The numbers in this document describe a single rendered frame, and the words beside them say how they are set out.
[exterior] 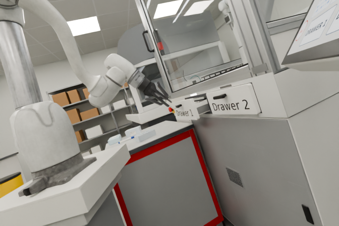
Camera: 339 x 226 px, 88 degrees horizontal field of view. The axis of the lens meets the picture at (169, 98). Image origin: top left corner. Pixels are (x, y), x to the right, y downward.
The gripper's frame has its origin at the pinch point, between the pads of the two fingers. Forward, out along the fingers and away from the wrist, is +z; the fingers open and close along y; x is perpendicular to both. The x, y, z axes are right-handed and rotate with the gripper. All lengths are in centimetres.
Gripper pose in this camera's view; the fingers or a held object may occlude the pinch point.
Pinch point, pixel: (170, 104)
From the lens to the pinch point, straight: 99.8
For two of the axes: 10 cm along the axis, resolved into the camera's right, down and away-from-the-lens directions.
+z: 7.8, 5.9, 1.9
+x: -3.0, 0.9, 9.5
